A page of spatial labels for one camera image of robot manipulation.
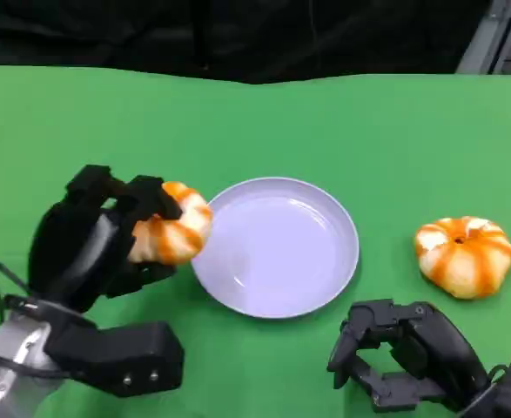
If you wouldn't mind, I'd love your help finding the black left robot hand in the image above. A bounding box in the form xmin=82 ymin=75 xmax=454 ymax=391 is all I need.
xmin=27 ymin=164 xmax=185 ymax=314

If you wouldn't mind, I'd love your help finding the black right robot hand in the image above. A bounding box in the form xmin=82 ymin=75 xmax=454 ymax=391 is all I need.
xmin=326 ymin=299 xmax=491 ymax=413

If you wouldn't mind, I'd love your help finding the orange white toy bread roll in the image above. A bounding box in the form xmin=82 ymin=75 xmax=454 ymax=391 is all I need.
xmin=414 ymin=215 xmax=511 ymax=300
xmin=128 ymin=181 xmax=215 ymax=266

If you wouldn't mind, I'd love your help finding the lilac plate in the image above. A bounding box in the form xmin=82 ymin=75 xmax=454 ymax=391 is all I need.
xmin=191 ymin=176 xmax=360 ymax=320

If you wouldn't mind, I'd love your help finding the green table cloth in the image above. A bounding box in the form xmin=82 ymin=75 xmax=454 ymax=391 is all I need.
xmin=0 ymin=64 xmax=511 ymax=418

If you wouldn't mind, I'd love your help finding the black backdrop cloth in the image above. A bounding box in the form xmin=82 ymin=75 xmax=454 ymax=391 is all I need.
xmin=0 ymin=0 xmax=491 ymax=85

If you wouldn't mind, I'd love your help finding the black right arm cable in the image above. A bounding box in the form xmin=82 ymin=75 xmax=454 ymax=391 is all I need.
xmin=484 ymin=365 xmax=511 ymax=393

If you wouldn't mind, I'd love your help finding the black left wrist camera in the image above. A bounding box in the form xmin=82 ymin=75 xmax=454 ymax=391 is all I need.
xmin=44 ymin=320 xmax=185 ymax=398

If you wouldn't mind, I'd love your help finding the grey metal frame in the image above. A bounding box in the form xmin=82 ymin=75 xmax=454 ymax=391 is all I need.
xmin=454 ymin=0 xmax=511 ymax=76

